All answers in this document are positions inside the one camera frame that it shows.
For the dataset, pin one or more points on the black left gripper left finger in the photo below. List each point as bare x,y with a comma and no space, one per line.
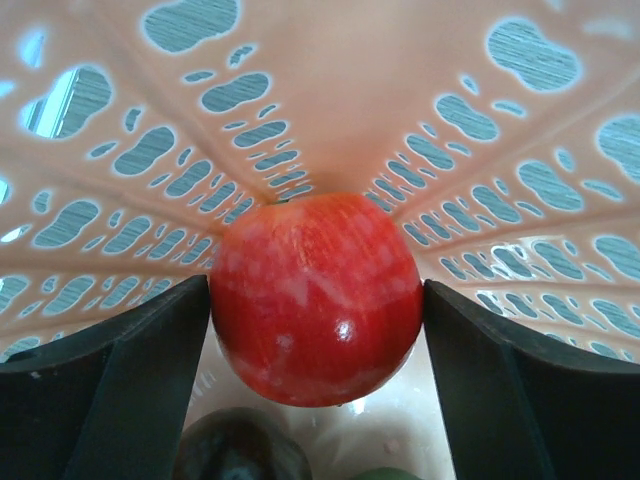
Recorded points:
110,401

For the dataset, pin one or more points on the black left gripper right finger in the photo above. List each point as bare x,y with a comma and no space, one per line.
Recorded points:
518,404

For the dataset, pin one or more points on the red toy apple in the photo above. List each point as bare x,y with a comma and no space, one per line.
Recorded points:
317,301

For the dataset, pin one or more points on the dark purple toy plum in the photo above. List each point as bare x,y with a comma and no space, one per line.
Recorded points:
239,443

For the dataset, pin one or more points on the dark green toy fruit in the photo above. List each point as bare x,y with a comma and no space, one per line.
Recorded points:
385,473

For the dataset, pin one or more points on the pink plastic basket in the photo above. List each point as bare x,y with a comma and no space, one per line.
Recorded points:
501,137

